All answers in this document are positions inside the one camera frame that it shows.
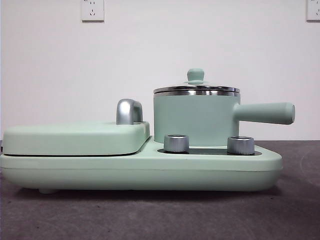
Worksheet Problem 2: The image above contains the glass lid with green knob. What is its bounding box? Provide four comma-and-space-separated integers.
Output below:
152, 67, 241, 94

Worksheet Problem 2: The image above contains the silver control knob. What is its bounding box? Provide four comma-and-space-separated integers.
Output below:
226, 135, 255, 155
163, 134, 190, 153

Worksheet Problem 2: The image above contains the black control panel strip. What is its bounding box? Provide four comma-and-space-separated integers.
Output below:
157, 147, 256, 155

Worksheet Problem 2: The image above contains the mint green breakfast machine base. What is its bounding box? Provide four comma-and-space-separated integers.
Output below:
0, 136, 284, 195

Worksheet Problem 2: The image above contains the mint green griddle cover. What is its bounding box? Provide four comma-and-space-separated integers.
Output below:
2, 120, 152, 156

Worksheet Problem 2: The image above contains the mint green handled steamer pot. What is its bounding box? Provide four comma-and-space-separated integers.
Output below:
152, 90, 296, 148

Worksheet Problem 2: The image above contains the silver griddle cover handle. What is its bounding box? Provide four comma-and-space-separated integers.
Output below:
116, 98, 144, 125

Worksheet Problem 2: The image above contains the white wall socket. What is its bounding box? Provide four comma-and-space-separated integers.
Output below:
81, 0, 105, 23
306, 0, 320, 22

